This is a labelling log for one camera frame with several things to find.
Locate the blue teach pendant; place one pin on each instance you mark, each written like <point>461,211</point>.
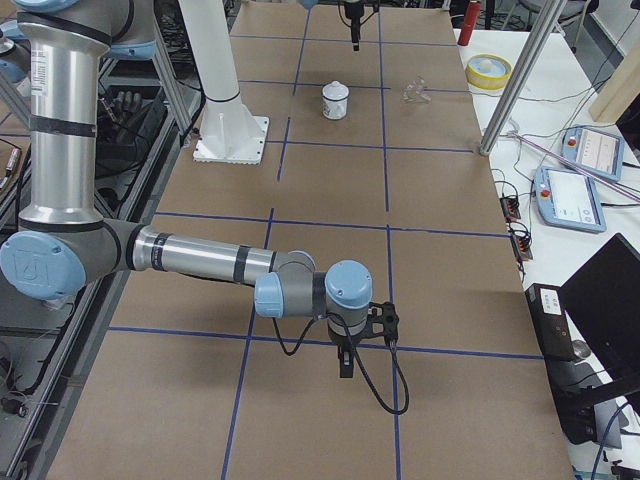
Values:
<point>597,151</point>
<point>569,200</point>

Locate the aluminium frame post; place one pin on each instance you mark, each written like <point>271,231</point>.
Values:
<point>537,38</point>

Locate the black monitor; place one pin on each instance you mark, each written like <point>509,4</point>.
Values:
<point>602,300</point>

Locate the black computer box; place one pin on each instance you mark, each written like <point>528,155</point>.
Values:
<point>560,350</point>

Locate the white egg shaped object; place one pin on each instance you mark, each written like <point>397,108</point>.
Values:
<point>484,65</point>

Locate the white ceramic lid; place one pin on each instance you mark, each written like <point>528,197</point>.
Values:
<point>335,91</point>

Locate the red bottle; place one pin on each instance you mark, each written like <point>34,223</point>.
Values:
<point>470,18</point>

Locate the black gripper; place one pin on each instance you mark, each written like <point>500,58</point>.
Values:
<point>354,23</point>
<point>344,345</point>

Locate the metal grabber stick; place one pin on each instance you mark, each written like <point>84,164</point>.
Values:
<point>625,191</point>

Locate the yellow tape roll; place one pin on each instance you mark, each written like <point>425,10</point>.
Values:
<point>496,79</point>

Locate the white enamel mug blue rim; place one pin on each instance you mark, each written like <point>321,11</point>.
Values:
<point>334,109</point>

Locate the near blue teach pendant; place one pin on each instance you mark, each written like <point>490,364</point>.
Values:
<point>569,200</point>

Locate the far blue teach pendant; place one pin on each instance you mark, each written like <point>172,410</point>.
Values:
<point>597,151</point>

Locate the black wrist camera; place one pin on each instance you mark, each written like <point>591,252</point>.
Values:
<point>382,322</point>

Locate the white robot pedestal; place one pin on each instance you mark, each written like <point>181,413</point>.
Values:
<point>228,132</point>

